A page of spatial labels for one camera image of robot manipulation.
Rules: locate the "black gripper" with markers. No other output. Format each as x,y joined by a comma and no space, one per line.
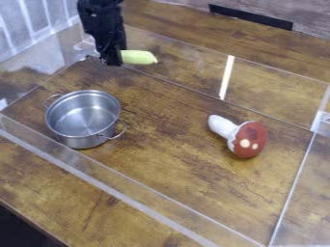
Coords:
103,23

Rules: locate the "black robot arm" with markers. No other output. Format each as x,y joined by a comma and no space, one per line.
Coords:
103,23

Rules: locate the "small steel pot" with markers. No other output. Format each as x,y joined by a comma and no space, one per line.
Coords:
84,118

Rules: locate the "black strip on table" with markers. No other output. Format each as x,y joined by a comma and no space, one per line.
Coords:
257,18

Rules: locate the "red toy mushroom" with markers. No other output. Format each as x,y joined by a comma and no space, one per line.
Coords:
246,138

